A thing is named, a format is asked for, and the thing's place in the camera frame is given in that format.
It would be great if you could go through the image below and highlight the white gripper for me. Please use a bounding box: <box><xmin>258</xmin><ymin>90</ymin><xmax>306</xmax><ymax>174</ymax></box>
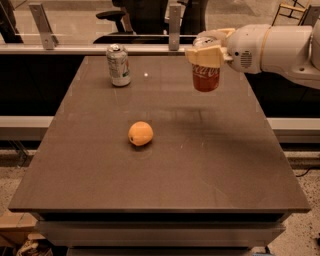
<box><xmin>185</xmin><ymin>24</ymin><xmax>270</xmax><ymax>74</ymax></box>

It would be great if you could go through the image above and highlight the left metal glass bracket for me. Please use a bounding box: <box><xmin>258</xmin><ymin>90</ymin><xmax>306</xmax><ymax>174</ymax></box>
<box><xmin>29</xmin><ymin>2</ymin><xmax>58</xmax><ymax>50</ymax></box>

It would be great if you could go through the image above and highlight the metal glass bracket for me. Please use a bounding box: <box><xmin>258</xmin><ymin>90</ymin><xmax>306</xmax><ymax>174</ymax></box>
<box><xmin>301</xmin><ymin>4</ymin><xmax>320</xmax><ymax>26</ymax></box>
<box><xmin>29</xmin><ymin>2</ymin><xmax>58</xmax><ymax>50</ymax></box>
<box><xmin>169</xmin><ymin>4</ymin><xmax>181</xmax><ymax>51</ymax></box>

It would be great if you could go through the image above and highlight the white green soda can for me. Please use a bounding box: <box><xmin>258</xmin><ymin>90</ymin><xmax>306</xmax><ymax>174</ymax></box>
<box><xmin>106</xmin><ymin>44</ymin><xmax>131</xmax><ymax>87</ymax></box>

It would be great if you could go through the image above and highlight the black cable on floor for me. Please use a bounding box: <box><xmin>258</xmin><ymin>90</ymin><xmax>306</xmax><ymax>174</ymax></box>
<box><xmin>294</xmin><ymin>167</ymin><xmax>313</xmax><ymax>178</ymax></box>

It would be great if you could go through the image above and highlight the cardboard box on floor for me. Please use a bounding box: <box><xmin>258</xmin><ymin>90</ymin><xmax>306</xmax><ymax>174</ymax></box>
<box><xmin>0</xmin><ymin>210</ymin><xmax>44</xmax><ymax>247</ymax></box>

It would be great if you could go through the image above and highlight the black office chair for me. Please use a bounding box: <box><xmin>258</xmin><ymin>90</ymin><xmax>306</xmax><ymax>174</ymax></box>
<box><xmin>94</xmin><ymin>0</ymin><xmax>209</xmax><ymax>44</ymax></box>

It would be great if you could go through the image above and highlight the right metal glass bracket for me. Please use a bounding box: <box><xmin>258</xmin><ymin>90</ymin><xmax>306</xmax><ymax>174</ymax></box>
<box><xmin>301</xmin><ymin>4</ymin><xmax>320</xmax><ymax>26</ymax></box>

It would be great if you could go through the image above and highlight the orange fruit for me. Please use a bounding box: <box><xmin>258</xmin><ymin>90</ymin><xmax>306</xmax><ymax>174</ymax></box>
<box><xmin>128</xmin><ymin>121</ymin><xmax>153</xmax><ymax>146</ymax></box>

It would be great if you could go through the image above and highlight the red coke can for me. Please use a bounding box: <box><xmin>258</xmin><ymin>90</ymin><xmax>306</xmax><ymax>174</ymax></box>
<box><xmin>192</xmin><ymin>37</ymin><xmax>220</xmax><ymax>92</ymax></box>

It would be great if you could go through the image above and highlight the middle metal glass bracket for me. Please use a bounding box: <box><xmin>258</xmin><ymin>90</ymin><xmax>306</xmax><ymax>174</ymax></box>
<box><xmin>169</xmin><ymin>4</ymin><xmax>181</xmax><ymax>51</ymax></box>

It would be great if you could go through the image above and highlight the brown table with drawers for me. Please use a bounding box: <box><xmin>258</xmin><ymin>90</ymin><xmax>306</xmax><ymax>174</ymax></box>
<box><xmin>9</xmin><ymin>56</ymin><xmax>309</xmax><ymax>254</ymax></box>

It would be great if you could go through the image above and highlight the wooden chair in background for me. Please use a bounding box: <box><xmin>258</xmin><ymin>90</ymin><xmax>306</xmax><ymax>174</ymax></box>
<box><xmin>272</xmin><ymin>0</ymin><xmax>311</xmax><ymax>25</ymax></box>

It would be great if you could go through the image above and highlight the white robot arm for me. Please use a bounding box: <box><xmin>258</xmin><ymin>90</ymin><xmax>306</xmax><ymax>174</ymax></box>
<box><xmin>185</xmin><ymin>24</ymin><xmax>320</xmax><ymax>89</ymax></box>

